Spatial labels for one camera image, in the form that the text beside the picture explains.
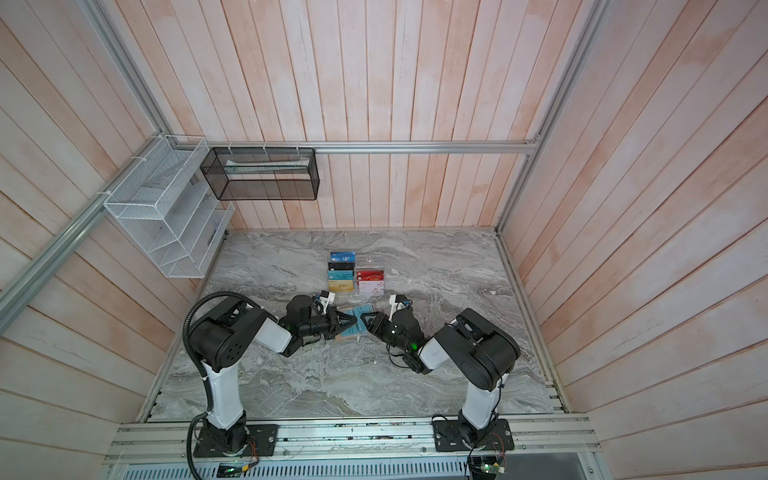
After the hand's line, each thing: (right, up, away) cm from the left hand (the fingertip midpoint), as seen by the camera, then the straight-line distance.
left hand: (358, 323), depth 91 cm
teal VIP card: (-6, +15, +10) cm, 18 cm away
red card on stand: (+4, +14, +10) cm, 18 cm away
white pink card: (+4, +10, +10) cm, 15 cm away
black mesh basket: (-35, +51, +13) cm, 63 cm away
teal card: (0, -1, 0) cm, 1 cm away
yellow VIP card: (-6, +11, +10) cm, 16 cm away
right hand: (+2, +2, 0) cm, 2 cm away
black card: (-6, +18, +7) cm, 20 cm away
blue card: (-5, +21, +9) cm, 24 cm away
